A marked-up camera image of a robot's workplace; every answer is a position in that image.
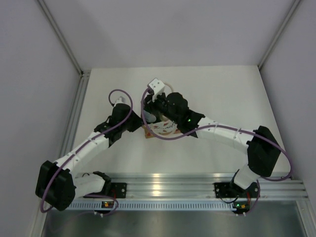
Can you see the aluminium frame post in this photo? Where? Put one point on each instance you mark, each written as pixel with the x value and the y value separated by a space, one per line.
pixel 285 21
pixel 57 31

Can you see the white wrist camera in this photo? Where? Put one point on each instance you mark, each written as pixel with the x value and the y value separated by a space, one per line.
pixel 156 87
pixel 120 100

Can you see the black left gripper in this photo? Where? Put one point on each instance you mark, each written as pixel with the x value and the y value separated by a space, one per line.
pixel 138 122

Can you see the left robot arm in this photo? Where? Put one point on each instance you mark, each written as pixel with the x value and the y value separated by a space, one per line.
pixel 58 182

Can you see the white slotted cable duct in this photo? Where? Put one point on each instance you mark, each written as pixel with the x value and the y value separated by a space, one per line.
pixel 151 205

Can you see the aluminium mounting rail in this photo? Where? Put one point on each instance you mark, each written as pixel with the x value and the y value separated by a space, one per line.
pixel 199 186

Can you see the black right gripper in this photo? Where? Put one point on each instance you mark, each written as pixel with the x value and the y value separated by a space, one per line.
pixel 150 104

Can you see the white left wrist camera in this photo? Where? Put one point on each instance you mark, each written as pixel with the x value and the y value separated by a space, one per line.
pixel 120 100

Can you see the aluminium frame post right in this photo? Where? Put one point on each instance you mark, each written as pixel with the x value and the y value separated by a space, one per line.
pixel 285 21

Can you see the aluminium frame post left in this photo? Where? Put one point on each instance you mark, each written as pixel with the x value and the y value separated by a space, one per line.
pixel 57 31

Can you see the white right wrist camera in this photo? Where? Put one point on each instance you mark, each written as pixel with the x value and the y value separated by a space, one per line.
pixel 156 87

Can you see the green dish soap bottle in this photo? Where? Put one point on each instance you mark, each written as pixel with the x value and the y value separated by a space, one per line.
pixel 149 118

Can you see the watermelon print canvas bag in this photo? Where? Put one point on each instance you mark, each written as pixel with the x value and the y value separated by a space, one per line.
pixel 163 126

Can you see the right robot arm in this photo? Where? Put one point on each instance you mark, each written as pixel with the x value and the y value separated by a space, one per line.
pixel 259 145

